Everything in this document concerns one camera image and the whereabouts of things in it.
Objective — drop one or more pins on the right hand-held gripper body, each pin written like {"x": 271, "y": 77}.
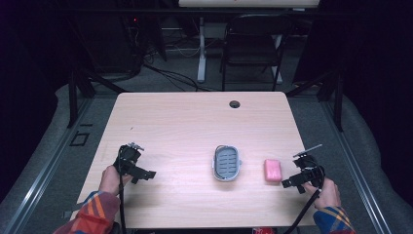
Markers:
{"x": 310, "y": 167}

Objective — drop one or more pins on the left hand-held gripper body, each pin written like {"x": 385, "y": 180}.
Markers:
{"x": 127, "y": 159}

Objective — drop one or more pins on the pink soap bar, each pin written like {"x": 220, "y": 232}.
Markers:
{"x": 272, "y": 170}

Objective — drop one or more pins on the grey soap dish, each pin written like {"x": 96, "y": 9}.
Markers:
{"x": 227, "y": 162}

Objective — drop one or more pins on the person's left hand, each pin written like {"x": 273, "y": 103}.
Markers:
{"x": 111, "y": 180}

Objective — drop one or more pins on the person's right hand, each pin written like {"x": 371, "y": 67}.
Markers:
{"x": 326, "y": 194}

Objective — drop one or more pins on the red packet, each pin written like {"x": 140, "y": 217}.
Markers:
{"x": 263, "y": 230}

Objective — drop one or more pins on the black metal stand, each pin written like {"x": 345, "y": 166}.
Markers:
{"x": 336, "y": 97}
{"x": 76, "y": 94}

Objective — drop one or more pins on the dark equipment rack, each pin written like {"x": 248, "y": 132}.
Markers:
{"x": 107, "y": 39}

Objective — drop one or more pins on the white desk leg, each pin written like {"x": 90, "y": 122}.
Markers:
{"x": 201, "y": 55}

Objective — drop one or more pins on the black folding chair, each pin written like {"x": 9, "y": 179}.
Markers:
{"x": 251, "y": 48}

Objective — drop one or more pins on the metal floor rail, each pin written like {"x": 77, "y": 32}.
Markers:
{"x": 357, "y": 169}
{"x": 42, "y": 169}

